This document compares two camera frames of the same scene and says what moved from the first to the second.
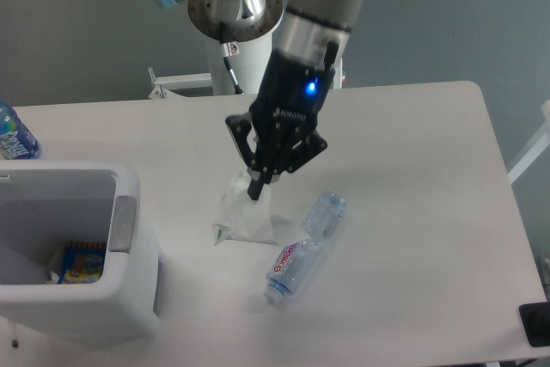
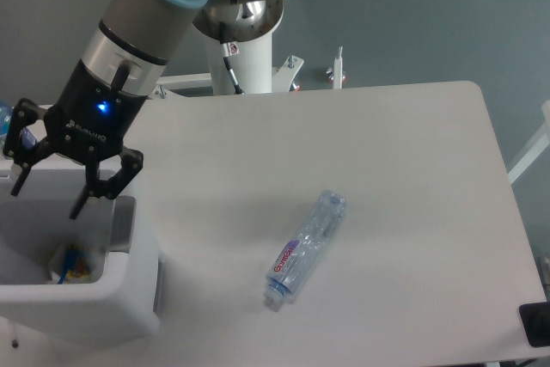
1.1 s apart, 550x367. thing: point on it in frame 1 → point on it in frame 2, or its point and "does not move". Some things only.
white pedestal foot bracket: (338, 75) does not move
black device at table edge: (535, 321) does not move
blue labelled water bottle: (17, 141) does not move
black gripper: (284, 115) → (93, 115)
